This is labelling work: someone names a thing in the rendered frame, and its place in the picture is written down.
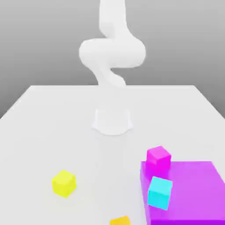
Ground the small magenta cube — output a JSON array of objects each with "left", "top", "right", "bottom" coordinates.
[{"left": 146, "top": 145, "right": 172, "bottom": 176}]

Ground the small yellow cube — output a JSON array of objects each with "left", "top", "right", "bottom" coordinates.
[{"left": 51, "top": 170, "right": 77, "bottom": 199}]

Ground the small cyan cube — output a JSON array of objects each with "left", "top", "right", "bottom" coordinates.
[{"left": 147, "top": 176, "right": 173, "bottom": 211}]

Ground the small orange cube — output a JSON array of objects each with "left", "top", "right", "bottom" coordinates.
[{"left": 109, "top": 215, "right": 132, "bottom": 225}]

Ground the large purple box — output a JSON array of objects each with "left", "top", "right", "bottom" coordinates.
[{"left": 140, "top": 160, "right": 225, "bottom": 225}]

